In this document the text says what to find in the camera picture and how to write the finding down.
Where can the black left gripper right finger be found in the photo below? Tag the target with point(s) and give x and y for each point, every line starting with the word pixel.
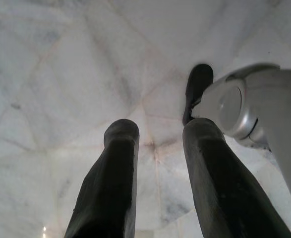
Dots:
pixel 222 188

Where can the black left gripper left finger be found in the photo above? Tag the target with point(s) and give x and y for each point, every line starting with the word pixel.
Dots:
pixel 110 178

